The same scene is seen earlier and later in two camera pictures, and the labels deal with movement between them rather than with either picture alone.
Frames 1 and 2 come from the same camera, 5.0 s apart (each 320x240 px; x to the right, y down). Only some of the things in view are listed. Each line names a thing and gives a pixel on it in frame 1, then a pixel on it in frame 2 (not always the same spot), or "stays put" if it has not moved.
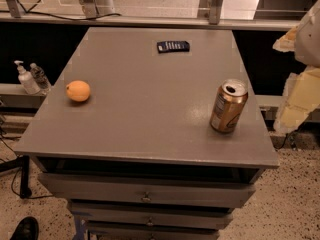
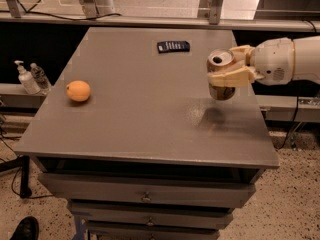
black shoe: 26,229 stays put
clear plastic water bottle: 40,78 stays put
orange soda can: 228,106 → 216,60
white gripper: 309,42 → 273,61
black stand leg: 21,162 stays put
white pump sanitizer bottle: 27,80 stays put
